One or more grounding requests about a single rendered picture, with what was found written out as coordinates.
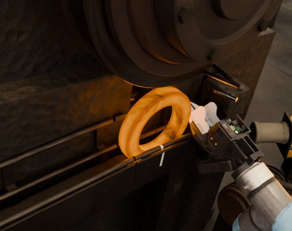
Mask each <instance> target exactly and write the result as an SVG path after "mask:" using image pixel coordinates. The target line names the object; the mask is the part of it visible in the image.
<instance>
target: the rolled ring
mask: <svg viewBox="0 0 292 231"><path fill-rule="evenodd" d="M167 106H172V115H171V118H170V120H169V123H168V124H167V126H166V127H165V129H164V130H163V131H162V133H161V134H160V135H159V136H158V137H156V138H155V139H154V140H152V141H151V142H149V143H146V144H143V145H139V138H140V134H141V131H142V129H143V127H144V125H145V124H146V123H147V121H148V120H149V119H150V118H151V117H152V116H153V115H154V114H155V113H156V112H158V111H159V110H160V109H162V108H164V107H167ZM190 115H191V103H190V100H189V98H188V97H187V96H186V95H185V94H184V93H182V92H181V91H180V90H178V89H177V88H175V87H172V86H169V87H163V88H156V89H154V90H152V91H150V92H148V93H147V94H145V95H144V96H143V97H142V98H140V99H139V100H138V101H137V102H136V103H135V104H134V106H133V107H132V108H131V109H130V111H129V112H128V114H127V115H126V117H125V119H124V121H123V123H122V125H121V128H120V131H119V146H120V149H121V151H122V152H123V153H124V154H125V155H126V156H127V157H128V158H130V157H133V156H135V155H137V154H140V153H142V152H144V151H147V150H149V149H151V148H154V147H156V146H158V145H160V144H163V143H166V142H168V141H171V140H173V139H175V138H178V137H180V136H182V134H183V132H184V131H185V129H186V127H187V124H188V122H189V119H190Z"/></svg>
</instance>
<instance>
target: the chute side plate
mask: <svg viewBox="0 0 292 231"><path fill-rule="evenodd" d="M196 146H197V142H196V140H195V139H194V137H193V138H191V139H188V140H186V141H183V142H181V143H179V144H176V145H174V146H172V147H169V148H167V149H165V150H163V151H160V152H158V153H156V154H153V155H151V156H149V157H147V158H144V159H141V160H139V161H137V162H136V163H132V164H130V165H129V166H127V167H125V168H123V169H121V170H119V171H117V172H115V173H113V174H111V175H109V176H107V177H105V178H103V179H101V180H99V181H97V182H95V183H93V184H91V185H89V186H87V187H85V188H83V189H81V190H79V191H77V192H75V193H73V194H71V195H69V196H67V197H65V198H62V199H60V200H58V201H56V202H54V203H52V204H50V205H48V206H46V207H44V208H42V209H40V210H38V211H36V212H35V213H33V214H31V215H29V216H27V217H24V218H22V219H20V220H18V221H16V222H14V223H12V224H10V225H8V226H6V227H4V228H2V229H0V231H59V230H61V229H63V228H65V227H67V226H69V225H70V224H72V223H74V222H76V221H78V220H80V219H81V218H83V217H85V216H87V215H89V214H91V213H92V212H94V211H96V210H98V209H100V208H102V207H104V206H105V205H107V204H109V203H111V202H113V201H115V200H116V199H118V198H120V197H122V196H124V195H126V194H128V193H130V192H131V191H133V190H136V189H138V188H140V187H141V186H143V185H145V184H148V183H150V182H152V181H154V180H156V179H158V178H160V177H162V176H164V175H166V174H169V173H170V171H171V168H172V164H173V163H174V162H177V161H179V160H181V159H183V158H185V157H187V156H190V159H189V162H188V164H189V163H191V162H192V160H193V156H194V153H195V149H196ZM163 153H164V157H163V161H162V165H161V166H160V162H161V158H162V154H163Z"/></svg>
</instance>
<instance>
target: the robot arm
mask: <svg viewBox="0 0 292 231"><path fill-rule="evenodd" d="M190 103H191V115H190V119H189V123H190V128H191V131H192V134H193V137H194V139H195V140H196V142H197V143H198V144H199V145H200V146H201V147H202V149H203V150H205V151H206V152H207V153H208V154H210V156H211V157H215V158H213V159H212V158H207V159H204V160H201V161H200V163H198V164H196V166H197V169H198V173H199V174H210V173H216V172H227V171H233V170H235V169H236V170H235V171H234V172H233V173H232V175H231V176H232V178H233V179H234V180H235V181H236V184H237V185H238V186H239V188H240V189H241V190H242V192H243V193H244V194H245V196H246V197H247V199H248V200H249V201H250V203H251V204H252V205H251V206H250V207H249V208H247V209H246V210H245V211H244V212H243V213H241V214H240V215H239V216H238V217H237V219H236V220H235V221H234V223H233V231H292V195H289V193H288V192H287V191H286V190H285V188H284V187H283V186H282V185H281V184H280V183H279V182H278V180H277V179H276V178H275V176H274V175H273V174H272V173H271V171H270V170H269V169H268V168H267V166H266V165H265V164H264V163H263V162H261V161H260V159H261V158H262V157H263V156H264V154H263V153H262V152H261V150H260V149H259V148H258V147H257V146H256V144H255V143H254V142H253V141H252V139H251V138H250V137H249V136H248V135H249V134H250V133H251V130H250V129H249V128H248V127H247V125H246V124H245V123H244V122H243V120H242V119H241V118H240V117H239V116H238V115H237V114H236V115H235V116H234V117H233V119H232V120H231V119H228V120H226V121H225V120H224V119H223V120H221V121H220V120H219V119H218V117H217V116H216V110H217V106H216V104H215V103H213V102H210V103H208V104H207V105H205V106H204V107H203V106H198V105H197V104H194V103H192V102H190ZM238 119H239V120H240V121H241V122H242V124H243V125H244V126H245V127H246V128H245V129H244V130H243V131H242V130H241V128H240V127H239V126H238V125H237V124H238V122H237V121H238ZM208 132H209V134H208V135H207V134H206V133H208ZM260 162H261V163H260Z"/></svg>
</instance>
